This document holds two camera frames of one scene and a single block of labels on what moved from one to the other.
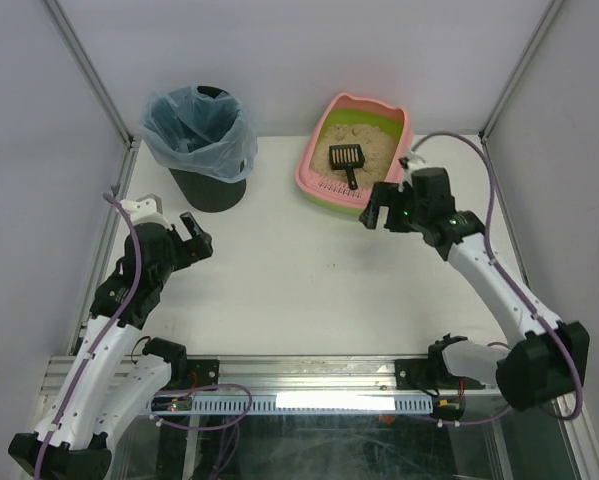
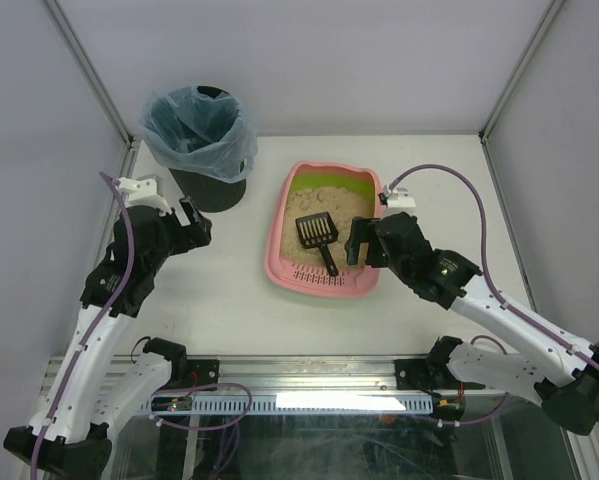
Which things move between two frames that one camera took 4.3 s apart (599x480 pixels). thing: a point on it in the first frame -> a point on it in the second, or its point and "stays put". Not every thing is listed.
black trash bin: (205, 193) stays put
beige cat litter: (378, 144) -> (340, 204)
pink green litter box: (356, 143) -> (296, 278)
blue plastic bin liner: (215, 137) stays put
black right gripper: (388, 204) -> (371, 242)
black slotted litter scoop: (347, 156) -> (315, 231)
